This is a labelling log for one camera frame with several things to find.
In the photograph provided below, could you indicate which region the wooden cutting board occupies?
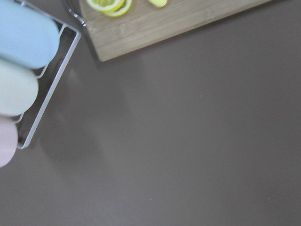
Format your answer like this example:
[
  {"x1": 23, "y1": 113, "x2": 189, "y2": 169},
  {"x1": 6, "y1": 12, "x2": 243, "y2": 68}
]
[{"x1": 79, "y1": 0, "x2": 267, "y2": 62}]

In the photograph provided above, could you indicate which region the white wire cup rack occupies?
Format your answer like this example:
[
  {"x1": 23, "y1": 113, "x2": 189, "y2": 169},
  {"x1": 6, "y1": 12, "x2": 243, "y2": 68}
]
[{"x1": 14, "y1": 0, "x2": 81, "y2": 150}]

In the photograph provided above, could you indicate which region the yellow plastic knife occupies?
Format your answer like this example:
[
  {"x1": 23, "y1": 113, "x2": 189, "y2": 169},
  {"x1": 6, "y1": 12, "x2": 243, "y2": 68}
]
[{"x1": 148, "y1": 0, "x2": 167, "y2": 8}]

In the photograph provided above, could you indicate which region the lemon slice upper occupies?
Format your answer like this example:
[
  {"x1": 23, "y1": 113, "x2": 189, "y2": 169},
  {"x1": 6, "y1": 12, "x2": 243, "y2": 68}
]
[{"x1": 86, "y1": 0, "x2": 125, "y2": 12}]

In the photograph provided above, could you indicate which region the white plastic cup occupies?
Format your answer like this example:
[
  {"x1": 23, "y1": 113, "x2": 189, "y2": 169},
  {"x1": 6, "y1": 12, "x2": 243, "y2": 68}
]
[{"x1": 0, "y1": 59, "x2": 39, "y2": 117}]

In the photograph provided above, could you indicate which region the lemon slice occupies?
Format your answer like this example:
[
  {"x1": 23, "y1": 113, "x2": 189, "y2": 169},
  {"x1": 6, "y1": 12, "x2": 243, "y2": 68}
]
[
  {"x1": 103, "y1": 0, "x2": 132, "y2": 17},
  {"x1": 86, "y1": 0, "x2": 125, "y2": 12}
]

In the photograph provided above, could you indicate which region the blue plastic cup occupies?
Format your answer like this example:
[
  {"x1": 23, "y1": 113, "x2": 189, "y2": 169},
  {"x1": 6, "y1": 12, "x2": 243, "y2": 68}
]
[{"x1": 0, "y1": 0, "x2": 60, "y2": 69}]

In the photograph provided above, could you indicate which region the pink plastic cup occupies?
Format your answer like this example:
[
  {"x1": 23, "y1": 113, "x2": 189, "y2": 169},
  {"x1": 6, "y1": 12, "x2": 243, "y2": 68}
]
[{"x1": 0, "y1": 116, "x2": 18, "y2": 168}]

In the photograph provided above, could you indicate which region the lemon slice lower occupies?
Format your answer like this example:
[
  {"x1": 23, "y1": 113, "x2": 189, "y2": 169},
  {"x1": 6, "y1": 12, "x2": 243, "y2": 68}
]
[{"x1": 103, "y1": 0, "x2": 132, "y2": 17}]

